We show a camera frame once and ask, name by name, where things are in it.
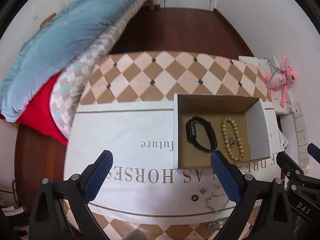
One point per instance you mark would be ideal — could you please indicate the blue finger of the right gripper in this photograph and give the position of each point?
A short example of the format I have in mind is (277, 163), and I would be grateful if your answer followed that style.
(314, 151)

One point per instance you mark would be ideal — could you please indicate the pink panther plush toy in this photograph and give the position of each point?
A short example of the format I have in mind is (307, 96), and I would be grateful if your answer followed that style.
(281, 77)

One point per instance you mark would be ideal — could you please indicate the open cardboard box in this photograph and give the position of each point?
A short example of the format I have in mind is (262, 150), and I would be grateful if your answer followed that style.
(241, 125)

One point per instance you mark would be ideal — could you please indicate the blue quilt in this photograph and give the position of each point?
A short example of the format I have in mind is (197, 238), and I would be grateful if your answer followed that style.
(53, 47)

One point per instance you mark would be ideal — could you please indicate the red bed sheet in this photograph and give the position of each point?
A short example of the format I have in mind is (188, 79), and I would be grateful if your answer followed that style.
(37, 113)

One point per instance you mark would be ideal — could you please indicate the black smart watch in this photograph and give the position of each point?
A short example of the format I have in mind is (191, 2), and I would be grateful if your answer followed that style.
(200, 134)

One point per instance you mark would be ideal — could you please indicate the wooden bed frame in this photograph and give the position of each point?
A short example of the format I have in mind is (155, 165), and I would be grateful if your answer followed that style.
(151, 4)

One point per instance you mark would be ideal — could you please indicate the white power strip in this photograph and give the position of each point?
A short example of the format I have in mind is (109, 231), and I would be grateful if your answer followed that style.
(301, 149)

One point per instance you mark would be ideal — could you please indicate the checkered mattress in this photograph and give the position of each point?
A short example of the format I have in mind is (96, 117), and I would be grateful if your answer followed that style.
(70, 84)

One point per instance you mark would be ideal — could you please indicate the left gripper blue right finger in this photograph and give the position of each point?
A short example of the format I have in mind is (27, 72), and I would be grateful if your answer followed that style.
(228, 175)

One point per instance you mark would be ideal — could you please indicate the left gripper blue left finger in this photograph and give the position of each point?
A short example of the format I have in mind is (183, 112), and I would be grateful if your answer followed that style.
(94, 175)

